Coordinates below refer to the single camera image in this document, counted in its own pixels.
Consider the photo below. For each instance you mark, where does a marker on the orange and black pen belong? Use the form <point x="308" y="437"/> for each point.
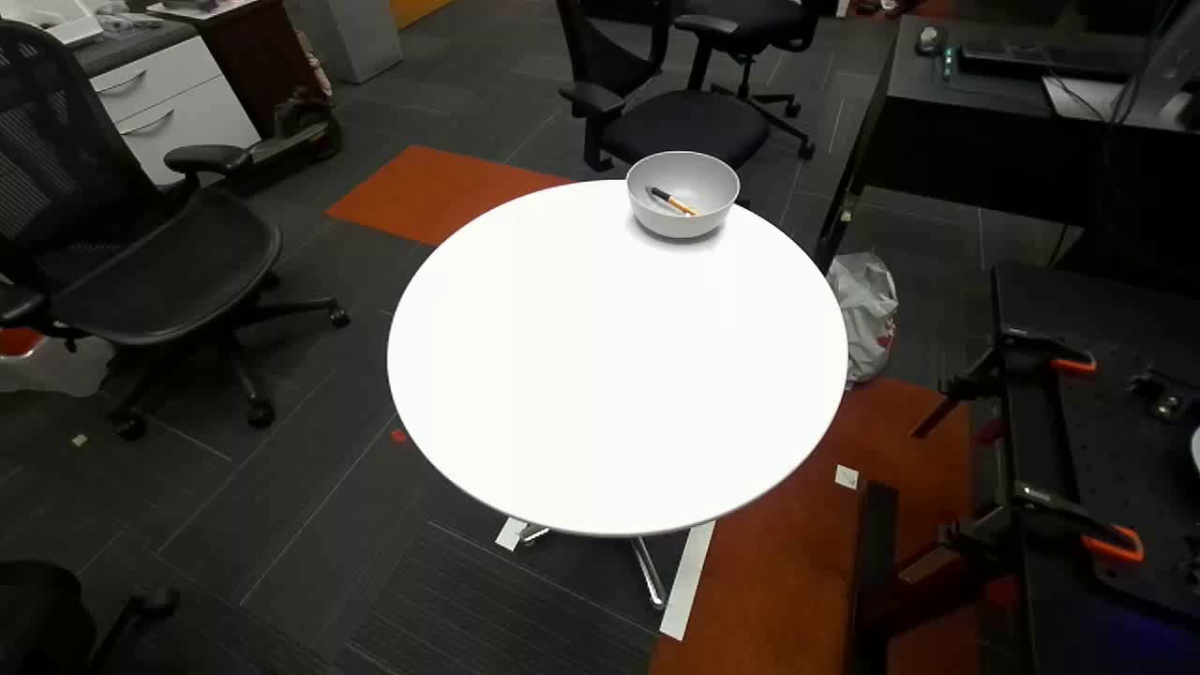
<point x="672" y="204"/>

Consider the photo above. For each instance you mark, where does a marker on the grey bowl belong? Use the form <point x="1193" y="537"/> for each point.
<point x="708" y="183"/>

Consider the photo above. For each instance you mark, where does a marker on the black padded office chair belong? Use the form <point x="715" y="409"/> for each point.
<point x="680" y="124"/>

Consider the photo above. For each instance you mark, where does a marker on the white metal table base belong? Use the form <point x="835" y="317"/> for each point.
<point x="689" y="584"/>

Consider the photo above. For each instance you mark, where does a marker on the white plastic bag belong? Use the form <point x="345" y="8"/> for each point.
<point x="863" y="312"/>

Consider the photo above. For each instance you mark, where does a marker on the small white floor tag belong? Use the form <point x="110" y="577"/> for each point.
<point x="849" y="478"/>

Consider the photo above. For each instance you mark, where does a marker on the black office chair with armrests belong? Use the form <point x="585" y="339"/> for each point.
<point x="752" y="20"/>

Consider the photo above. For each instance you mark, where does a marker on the grey computer mouse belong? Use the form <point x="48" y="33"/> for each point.
<point x="929" y="39"/>

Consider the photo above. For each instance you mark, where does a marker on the black mesh office chair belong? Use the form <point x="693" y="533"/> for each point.
<point x="164" y="267"/>

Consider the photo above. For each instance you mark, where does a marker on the dark brown wooden cabinet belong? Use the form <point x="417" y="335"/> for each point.
<point x="265" y="49"/>

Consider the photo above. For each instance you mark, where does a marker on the black office desk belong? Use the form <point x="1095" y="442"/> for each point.
<point x="998" y="137"/>

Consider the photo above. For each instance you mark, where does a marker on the white drawer cabinet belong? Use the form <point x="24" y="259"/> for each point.
<point x="173" y="97"/>

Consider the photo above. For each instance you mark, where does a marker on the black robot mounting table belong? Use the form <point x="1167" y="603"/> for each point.
<point x="1099" y="437"/>

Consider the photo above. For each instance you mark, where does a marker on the black keyboard on black desk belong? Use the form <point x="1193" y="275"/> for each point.
<point x="1037" y="59"/>

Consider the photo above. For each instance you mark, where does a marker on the white paper sheet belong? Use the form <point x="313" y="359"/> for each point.
<point x="1089" y="99"/>

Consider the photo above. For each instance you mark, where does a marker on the black swivel chair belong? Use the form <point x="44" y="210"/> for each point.
<point x="44" y="620"/>

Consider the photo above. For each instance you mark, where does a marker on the black stand post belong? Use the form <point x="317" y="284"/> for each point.
<point x="875" y="588"/>

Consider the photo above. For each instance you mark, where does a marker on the grey pedestal box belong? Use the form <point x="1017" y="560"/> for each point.
<point x="349" y="39"/>

